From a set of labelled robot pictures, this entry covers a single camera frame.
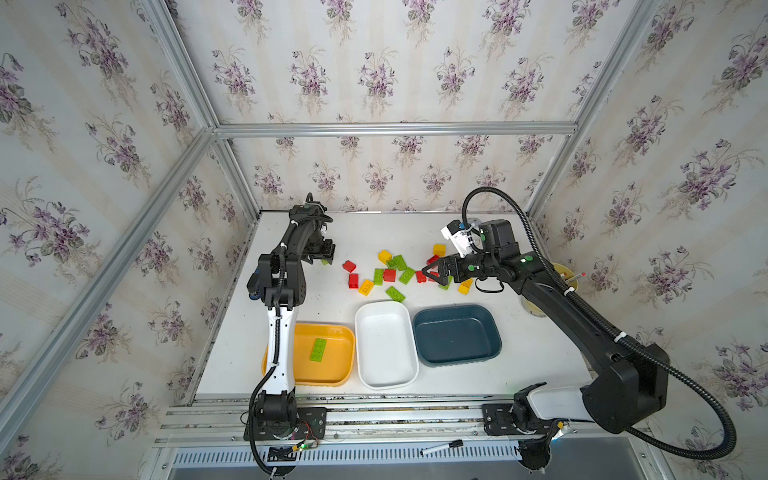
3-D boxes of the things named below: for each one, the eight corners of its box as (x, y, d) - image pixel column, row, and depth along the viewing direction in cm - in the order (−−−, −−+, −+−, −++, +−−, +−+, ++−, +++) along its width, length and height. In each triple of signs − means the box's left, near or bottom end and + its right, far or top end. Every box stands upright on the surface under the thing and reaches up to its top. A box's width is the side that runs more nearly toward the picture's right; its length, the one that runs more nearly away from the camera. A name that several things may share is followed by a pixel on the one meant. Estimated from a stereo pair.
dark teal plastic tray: (415, 367, 84) (417, 360, 79) (412, 313, 95) (413, 304, 90) (499, 367, 84) (506, 360, 79) (486, 313, 95) (492, 304, 90)
